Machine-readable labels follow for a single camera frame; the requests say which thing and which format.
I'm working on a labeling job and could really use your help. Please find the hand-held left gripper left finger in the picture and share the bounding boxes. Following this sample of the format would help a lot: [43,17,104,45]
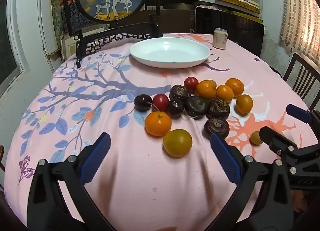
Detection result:
[26,132,115,231]

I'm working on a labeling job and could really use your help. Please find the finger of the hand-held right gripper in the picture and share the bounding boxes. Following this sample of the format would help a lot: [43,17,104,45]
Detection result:
[286,104,320,134]
[259,126,299,179]

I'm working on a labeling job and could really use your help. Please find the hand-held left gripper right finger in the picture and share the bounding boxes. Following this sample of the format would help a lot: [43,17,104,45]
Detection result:
[210,133,294,231]

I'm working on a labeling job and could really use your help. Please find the small yellow kumquat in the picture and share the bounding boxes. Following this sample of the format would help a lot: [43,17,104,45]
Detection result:
[250,131,263,146]

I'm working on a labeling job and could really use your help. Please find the yellow-orange tangerine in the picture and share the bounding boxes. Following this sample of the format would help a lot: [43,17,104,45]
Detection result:
[235,94,254,115]

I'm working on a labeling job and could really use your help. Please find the yellowish tangerine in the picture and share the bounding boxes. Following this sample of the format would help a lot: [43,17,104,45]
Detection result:
[163,129,193,158]

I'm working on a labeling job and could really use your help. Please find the dark red cherry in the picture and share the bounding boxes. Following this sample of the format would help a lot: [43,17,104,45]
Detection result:
[134,94,152,112]
[167,99,185,116]

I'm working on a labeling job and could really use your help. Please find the dark water chestnut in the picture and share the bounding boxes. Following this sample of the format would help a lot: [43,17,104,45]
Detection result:
[184,96,209,119]
[169,85,190,101]
[207,99,230,119]
[203,117,230,139]

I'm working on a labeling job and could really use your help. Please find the red cherry tomato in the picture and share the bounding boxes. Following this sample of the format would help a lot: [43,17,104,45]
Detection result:
[152,94,169,112]
[184,77,199,91]

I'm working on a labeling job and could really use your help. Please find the white oval plate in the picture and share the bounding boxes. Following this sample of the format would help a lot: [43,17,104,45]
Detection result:
[129,37,211,69]

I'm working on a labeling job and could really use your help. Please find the dark wooden chair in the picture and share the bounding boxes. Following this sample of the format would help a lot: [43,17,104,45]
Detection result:
[282,52,320,112]

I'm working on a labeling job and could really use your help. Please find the pink printed tablecloth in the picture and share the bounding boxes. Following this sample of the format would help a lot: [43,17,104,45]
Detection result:
[4,32,313,231]

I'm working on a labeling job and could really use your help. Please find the beige beverage can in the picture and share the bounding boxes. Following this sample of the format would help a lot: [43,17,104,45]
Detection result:
[212,28,228,50]

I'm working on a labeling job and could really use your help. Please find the black flat panel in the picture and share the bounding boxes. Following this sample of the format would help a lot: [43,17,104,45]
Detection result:
[195,6,265,57]

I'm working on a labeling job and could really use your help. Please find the white framed window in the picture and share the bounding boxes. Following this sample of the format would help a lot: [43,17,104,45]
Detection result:
[0,0,28,97]

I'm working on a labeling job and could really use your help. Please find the leaning picture frames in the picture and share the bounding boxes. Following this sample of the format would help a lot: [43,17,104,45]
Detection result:
[51,0,105,62]

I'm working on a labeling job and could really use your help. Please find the brown board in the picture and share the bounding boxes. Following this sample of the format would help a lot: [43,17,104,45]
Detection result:
[120,9,193,34]

